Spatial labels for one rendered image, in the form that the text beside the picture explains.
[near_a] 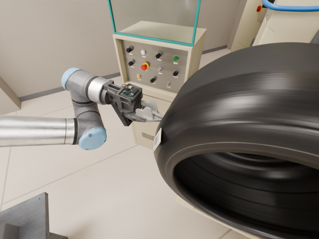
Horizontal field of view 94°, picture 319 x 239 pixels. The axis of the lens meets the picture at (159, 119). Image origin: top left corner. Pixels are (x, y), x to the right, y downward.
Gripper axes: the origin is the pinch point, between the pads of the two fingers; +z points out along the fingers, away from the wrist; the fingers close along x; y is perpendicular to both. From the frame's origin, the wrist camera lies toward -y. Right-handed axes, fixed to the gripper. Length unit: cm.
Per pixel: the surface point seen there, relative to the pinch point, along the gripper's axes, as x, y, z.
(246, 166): 15, -25, 41
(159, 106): 55, -51, -19
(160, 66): 61, -18, -25
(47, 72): 96, -116, -230
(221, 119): -10.8, 19.5, 14.3
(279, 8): 25.6, 30.4, 19.6
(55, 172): -14, -138, -104
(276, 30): 28.3, 25.1, 22.4
